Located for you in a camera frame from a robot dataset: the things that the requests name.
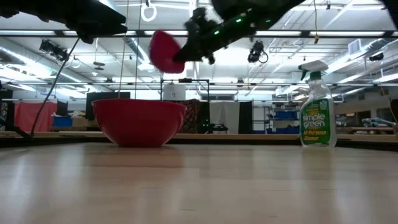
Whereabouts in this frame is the pink plastic bowl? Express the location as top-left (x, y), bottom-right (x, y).
top-left (149, 29), bottom-right (187, 75)

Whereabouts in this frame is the white box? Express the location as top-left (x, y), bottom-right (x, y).
top-left (162, 84), bottom-right (187, 101)

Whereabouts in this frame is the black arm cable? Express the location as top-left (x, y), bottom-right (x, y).
top-left (30, 36), bottom-right (81, 138)

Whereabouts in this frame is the black long ceiling camera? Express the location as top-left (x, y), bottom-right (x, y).
top-left (39, 39), bottom-right (70, 62)

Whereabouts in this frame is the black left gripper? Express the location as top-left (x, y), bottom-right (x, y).
top-left (0, 0), bottom-right (129, 45)

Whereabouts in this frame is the white hanging ring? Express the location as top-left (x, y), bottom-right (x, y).
top-left (141, 2), bottom-right (158, 23)

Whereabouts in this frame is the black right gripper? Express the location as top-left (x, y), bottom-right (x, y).
top-left (172, 7), bottom-right (269, 66)

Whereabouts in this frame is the red cloth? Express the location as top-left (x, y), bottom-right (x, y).
top-left (14, 101), bottom-right (58, 133)

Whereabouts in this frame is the black ceiling camera with cable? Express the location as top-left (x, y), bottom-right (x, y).
top-left (247, 40), bottom-right (269, 65)

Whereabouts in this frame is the red plastic bowl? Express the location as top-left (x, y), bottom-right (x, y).
top-left (91, 99), bottom-right (188, 148)

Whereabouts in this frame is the blue bin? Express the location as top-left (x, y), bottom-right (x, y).
top-left (52, 115), bottom-right (73, 128)

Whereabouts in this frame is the black upright panel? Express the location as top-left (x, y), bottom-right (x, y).
top-left (238, 100), bottom-right (254, 135)

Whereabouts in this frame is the yellow hanging cord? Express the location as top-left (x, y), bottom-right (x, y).
top-left (313, 0), bottom-right (320, 45)

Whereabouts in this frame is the clear green-label spray bottle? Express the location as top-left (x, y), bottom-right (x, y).
top-left (297, 60), bottom-right (338, 148)

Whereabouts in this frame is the black monitor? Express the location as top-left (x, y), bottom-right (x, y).
top-left (85, 91), bottom-right (132, 121)

